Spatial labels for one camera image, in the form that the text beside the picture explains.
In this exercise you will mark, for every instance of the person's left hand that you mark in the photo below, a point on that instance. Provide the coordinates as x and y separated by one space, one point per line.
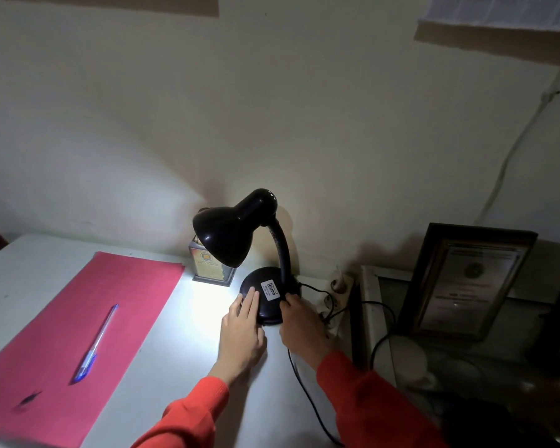
240 340

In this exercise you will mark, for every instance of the person's right hand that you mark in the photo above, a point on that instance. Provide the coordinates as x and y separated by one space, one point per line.
305 333

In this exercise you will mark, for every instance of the person's right fingers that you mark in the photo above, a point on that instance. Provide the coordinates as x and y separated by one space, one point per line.
291 305

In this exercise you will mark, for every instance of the person's left little finger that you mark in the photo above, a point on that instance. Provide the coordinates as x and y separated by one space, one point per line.
225 319

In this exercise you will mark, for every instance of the person's left thumb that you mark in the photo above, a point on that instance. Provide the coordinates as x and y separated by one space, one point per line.
262 339

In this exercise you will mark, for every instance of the person's left middle finger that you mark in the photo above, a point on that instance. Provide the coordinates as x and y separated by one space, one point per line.
246 303

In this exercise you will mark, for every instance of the black gooseneck desk lamp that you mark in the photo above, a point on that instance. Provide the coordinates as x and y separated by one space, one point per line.
228 230

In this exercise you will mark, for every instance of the person's left forearm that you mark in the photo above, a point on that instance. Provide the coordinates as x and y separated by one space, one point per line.
189 417

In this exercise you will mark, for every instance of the person's right forearm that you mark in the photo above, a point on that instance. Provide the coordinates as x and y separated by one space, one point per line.
378 410

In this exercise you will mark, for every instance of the white power strip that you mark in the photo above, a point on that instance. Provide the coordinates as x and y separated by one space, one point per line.
339 293

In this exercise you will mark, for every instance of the small glass trophy plaque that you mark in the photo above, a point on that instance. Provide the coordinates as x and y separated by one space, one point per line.
207 266

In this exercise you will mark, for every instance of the white side cabinet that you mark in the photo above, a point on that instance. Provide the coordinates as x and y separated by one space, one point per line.
371 317

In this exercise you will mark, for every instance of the white mug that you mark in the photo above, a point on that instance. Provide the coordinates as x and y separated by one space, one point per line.
410 363

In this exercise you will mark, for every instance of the blue ballpoint pen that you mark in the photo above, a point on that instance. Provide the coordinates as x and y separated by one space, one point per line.
94 345

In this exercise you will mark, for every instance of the pink paper sheet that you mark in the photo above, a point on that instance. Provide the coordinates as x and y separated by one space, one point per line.
60 331

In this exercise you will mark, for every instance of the dark framed certificate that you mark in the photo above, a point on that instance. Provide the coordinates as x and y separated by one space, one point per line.
466 284

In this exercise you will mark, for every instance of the white wall calendar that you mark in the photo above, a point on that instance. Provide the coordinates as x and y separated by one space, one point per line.
499 11

